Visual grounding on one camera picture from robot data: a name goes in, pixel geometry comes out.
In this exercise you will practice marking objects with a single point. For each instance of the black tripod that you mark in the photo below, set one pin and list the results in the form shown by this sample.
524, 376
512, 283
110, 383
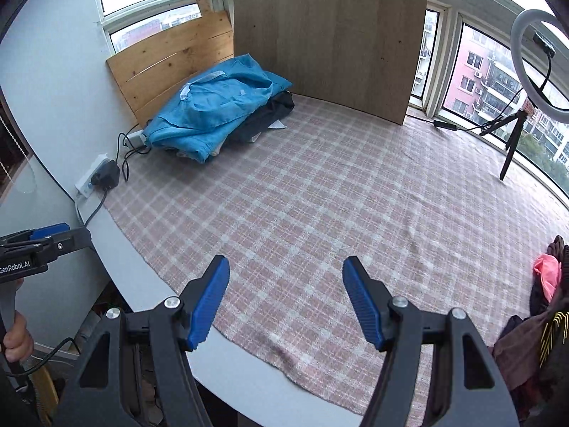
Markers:
511, 151

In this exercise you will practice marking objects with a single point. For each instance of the blue striped jacket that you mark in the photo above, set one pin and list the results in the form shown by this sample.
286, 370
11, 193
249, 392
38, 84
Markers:
213, 102

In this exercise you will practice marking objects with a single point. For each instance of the person's left hand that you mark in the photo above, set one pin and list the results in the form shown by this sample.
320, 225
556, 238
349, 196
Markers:
17, 342

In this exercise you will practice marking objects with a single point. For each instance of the black power adapter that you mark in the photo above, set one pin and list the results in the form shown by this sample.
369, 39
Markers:
106, 175

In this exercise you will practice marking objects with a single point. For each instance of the white framed bay window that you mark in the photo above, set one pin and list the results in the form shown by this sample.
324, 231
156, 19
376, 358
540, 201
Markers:
451, 53

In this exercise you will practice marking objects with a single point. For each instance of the white charger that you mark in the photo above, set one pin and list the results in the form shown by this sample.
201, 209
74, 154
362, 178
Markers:
135, 139

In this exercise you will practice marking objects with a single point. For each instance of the black phone holder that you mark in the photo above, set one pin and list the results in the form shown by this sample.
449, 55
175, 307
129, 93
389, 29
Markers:
544, 44

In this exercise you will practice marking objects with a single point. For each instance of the red white tag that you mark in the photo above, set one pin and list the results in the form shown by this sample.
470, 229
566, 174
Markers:
529, 110

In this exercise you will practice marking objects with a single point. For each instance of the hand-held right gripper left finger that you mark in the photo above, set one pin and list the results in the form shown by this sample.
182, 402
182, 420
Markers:
209, 302

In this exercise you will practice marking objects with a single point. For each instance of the light wooden plank board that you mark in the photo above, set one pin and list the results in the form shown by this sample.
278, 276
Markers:
169, 58

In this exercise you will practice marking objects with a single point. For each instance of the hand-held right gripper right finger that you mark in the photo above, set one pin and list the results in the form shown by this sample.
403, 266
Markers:
362, 302

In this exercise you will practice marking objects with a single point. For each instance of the pink garment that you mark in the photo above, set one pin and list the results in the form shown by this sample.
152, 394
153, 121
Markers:
549, 273

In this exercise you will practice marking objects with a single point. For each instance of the brown garment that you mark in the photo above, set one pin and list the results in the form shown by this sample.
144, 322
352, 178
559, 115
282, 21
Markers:
559, 249

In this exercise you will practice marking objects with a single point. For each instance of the black garment with yellow print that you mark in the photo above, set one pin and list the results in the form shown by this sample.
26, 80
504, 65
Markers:
558, 364

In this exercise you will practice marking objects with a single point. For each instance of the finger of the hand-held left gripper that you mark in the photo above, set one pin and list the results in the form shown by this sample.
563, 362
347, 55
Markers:
49, 230

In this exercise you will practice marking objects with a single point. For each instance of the white power strip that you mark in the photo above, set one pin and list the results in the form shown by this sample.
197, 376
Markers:
84, 182

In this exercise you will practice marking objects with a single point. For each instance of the mauve garment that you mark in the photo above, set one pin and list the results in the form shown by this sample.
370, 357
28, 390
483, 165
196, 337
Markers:
520, 347

